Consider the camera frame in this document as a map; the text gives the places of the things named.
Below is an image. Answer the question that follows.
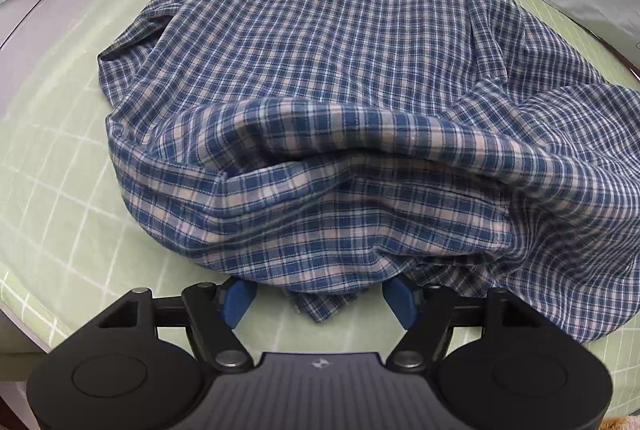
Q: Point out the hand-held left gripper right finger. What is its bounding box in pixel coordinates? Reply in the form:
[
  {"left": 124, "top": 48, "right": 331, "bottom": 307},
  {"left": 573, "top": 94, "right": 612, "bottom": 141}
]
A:
[{"left": 381, "top": 275, "right": 546, "bottom": 372}]

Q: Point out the blue plaid shirt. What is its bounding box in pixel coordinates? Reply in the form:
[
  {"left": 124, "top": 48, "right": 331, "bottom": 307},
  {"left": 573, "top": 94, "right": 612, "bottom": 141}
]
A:
[{"left": 97, "top": 0, "right": 640, "bottom": 343}]

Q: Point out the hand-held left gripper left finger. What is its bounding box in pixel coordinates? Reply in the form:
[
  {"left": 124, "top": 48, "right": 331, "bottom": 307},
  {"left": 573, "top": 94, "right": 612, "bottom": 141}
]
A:
[{"left": 92, "top": 277, "right": 258, "bottom": 372}]

